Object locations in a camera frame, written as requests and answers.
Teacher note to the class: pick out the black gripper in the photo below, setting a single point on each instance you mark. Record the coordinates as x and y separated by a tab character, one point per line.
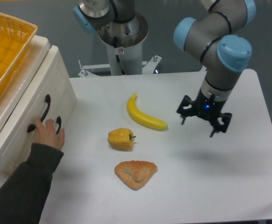
204	108

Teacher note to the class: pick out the white drawer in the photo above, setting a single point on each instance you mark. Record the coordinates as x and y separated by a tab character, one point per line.
49	89

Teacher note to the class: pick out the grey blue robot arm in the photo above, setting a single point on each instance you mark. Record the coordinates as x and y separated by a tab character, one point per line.
211	41

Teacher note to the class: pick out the dark grey sleeved forearm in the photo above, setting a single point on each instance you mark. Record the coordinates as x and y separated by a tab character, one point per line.
23	195

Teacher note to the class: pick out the white drawer cabinet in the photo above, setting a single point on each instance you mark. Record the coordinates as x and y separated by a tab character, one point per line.
33	59

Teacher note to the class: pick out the person's hand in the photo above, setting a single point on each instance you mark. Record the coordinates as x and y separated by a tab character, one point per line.
46	134

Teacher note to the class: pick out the yellow banana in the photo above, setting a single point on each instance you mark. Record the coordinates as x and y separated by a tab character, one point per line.
142	118

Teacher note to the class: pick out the yellow bell pepper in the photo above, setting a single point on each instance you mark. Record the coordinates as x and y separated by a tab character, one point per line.
121	139

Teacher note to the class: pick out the brown triangular pastry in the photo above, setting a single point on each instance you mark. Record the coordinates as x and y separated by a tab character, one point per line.
135	174

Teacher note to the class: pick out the yellow woven basket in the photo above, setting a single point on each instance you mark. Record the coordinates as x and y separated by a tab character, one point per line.
15	36

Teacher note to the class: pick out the white metal mounting bracket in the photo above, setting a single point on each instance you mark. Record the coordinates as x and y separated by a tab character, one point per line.
116	69

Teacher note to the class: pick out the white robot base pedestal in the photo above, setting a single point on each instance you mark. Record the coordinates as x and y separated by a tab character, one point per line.
124	42

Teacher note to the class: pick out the black lower drawer handle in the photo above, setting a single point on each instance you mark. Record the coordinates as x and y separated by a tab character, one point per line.
59	122

